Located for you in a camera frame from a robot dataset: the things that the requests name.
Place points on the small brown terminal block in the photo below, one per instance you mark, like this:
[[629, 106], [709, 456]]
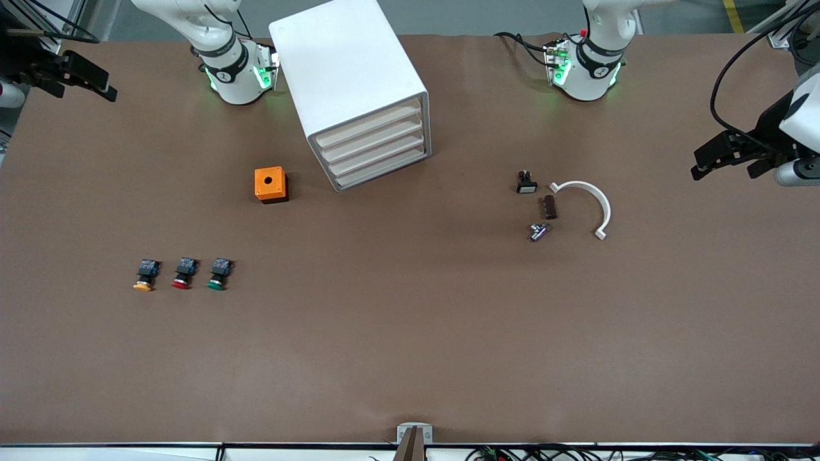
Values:
[[548, 207]]

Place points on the white curved plastic clip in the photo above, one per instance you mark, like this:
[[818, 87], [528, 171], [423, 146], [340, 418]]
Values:
[[586, 186]]

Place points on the grey metal bracket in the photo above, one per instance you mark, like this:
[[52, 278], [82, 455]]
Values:
[[414, 434]]

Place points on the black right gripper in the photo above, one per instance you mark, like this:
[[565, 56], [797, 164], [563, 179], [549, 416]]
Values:
[[25, 62]]

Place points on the white drawer cabinet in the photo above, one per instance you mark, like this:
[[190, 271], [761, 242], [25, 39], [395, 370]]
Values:
[[346, 70]]

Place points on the brown table cover sheet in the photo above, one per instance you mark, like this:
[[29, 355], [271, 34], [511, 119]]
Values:
[[410, 352]]

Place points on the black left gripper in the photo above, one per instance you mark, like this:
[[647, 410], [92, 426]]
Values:
[[770, 130]]

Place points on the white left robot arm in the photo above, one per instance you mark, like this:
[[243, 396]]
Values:
[[592, 70]]

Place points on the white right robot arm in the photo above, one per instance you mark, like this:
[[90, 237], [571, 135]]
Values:
[[230, 77]]

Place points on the red push button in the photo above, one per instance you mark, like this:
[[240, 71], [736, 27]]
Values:
[[184, 272]]

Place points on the aluminium frame profile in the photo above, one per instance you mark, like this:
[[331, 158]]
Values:
[[50, 40], [778, 40]]

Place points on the small black white switch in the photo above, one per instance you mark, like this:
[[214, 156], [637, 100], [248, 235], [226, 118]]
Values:
[[526, 184]]

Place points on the yellow push button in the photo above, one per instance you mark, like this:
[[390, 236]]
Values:
[[146, 274]]

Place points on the white table edge rail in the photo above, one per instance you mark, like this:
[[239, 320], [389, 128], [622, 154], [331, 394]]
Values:
[[128, 453]]

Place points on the green push button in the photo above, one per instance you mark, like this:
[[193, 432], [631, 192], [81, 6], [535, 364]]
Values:
[[219, 274]]

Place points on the orange button enclosure box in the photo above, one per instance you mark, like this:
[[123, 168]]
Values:
[[269, 186]]

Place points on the small metal key switch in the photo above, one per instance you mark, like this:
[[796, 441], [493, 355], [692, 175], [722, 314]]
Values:
[[538, 231]]

